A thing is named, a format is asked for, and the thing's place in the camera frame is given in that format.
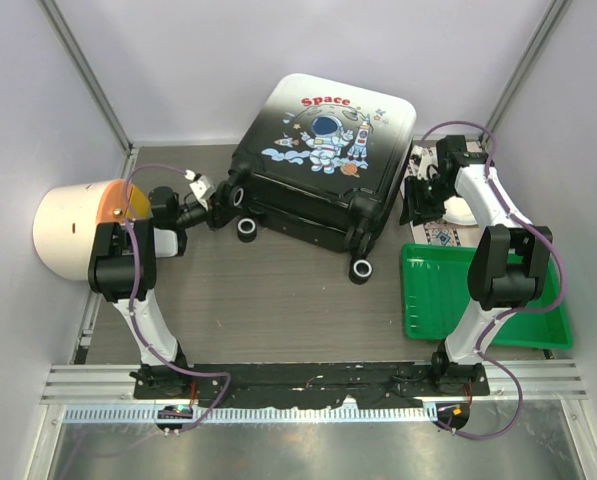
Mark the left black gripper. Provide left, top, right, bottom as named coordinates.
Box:
left=175, top=193, right=243, bottom=232

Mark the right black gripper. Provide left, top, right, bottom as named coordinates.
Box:
left=400, top=175, right=458, bottom=227

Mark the black white astronaut suitcase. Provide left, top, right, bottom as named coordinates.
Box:
left=224, top=73, right=417, bottom=285

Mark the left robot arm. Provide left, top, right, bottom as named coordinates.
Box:
left=88, top=176, right=243, bottom=399

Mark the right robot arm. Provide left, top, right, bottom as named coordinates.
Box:
left=400, top=135, right=553, bottom=395

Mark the patterned placemat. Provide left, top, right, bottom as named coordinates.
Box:
left=405, top=142, right=481, bottom=247

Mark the white paper plate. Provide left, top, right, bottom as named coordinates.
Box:
left=442, top=196, right=478, bottom=227

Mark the orange swing lid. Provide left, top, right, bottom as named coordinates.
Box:
left=96, top=179, right=150, bottom=224

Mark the green plastic tray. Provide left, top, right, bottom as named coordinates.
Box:
left=400, top=242, right=575, bottom=351

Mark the white cylindrical bin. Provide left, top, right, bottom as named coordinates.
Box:
left=32, top=180, right=113, bottom=281

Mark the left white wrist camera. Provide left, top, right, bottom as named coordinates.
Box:
left=184, top=170, right=216, bottom=210

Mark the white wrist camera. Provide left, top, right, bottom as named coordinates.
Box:
left=184, top=170, right=216, bottom=210
left=411, top=145, right=437, bottom=179

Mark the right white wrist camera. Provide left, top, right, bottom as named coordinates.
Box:
left=411, top=145, right=437, bottom=179

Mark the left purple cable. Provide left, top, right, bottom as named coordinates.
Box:
left=125, top=163, right=232, bottom=434

